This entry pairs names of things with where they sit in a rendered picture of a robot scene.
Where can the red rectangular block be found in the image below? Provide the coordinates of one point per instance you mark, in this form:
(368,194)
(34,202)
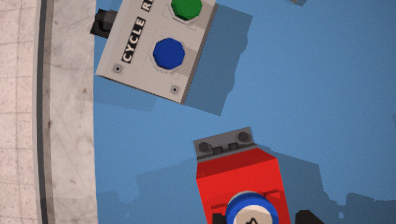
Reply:
(254,170)

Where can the blue flat mat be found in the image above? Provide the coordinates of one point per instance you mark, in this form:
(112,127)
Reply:
(315,82)

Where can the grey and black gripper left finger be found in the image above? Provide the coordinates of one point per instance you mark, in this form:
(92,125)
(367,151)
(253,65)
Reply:
(218,218)

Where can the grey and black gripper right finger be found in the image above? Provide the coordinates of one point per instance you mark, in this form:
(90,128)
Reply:
(306,217)

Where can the grey control panel with two buttons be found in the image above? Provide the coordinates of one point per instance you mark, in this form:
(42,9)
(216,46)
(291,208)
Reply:
(153,44)

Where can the grey metal bracket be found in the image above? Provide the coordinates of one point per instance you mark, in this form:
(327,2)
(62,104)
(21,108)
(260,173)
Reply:
(223,140)

